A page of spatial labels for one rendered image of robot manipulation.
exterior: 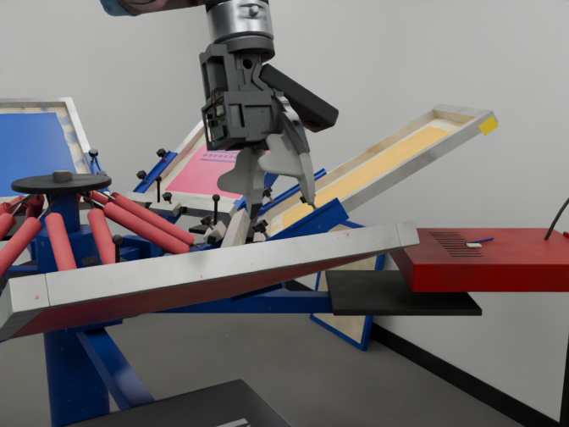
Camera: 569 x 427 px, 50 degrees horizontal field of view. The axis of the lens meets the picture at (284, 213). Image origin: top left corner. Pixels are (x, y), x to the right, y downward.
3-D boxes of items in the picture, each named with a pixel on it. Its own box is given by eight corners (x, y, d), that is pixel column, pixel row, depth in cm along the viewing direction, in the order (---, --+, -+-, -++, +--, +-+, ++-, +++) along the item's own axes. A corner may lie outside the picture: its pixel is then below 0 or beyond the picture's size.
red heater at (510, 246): (549, 254, 227) (552, 224, 225) (614, 296, 182) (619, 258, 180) (387, 254, 227) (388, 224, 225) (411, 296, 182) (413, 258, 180)
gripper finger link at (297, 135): (288, 174, 67) (258, 124, 72) (301, 174, 68) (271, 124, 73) (301, 143, 64) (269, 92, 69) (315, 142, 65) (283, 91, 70)
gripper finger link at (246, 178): (208, 211, 77) (216, 145, 73) (250, 207, 80) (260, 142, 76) (218, 224, 75) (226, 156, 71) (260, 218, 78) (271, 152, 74)
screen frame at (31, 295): (420, 243, 94) (414, 219, 95) (13, 313, 66) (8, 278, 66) (229, 297, 162) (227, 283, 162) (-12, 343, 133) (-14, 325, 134)
